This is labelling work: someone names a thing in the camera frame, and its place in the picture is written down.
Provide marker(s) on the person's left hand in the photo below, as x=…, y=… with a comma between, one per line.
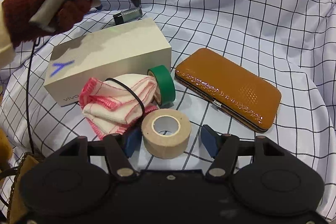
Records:
x=29, y=3

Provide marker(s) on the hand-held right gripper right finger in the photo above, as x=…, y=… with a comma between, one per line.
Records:
x=209, y=140

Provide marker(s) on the mustard yellow cloth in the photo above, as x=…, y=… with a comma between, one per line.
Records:
x=4, y=148

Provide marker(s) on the brown glossy case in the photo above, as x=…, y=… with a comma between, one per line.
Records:
x=223, y=82

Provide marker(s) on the pink-edged white cloth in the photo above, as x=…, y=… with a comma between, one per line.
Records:
x=113, y=108

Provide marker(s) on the green tape roll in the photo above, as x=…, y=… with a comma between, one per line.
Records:
x=165, y=82

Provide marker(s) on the beige tape roll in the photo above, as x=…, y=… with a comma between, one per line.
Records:
x=170, y=145

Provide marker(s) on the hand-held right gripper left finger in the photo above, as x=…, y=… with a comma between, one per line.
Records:
x=131, y=140

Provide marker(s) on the small grey black tube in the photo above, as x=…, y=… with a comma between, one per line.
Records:
x=128, y=15

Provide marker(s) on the white rectangular box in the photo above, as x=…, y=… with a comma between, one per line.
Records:
x=110, y=56

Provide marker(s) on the checked white bed sheet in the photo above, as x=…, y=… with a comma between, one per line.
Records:
x=236, y=3

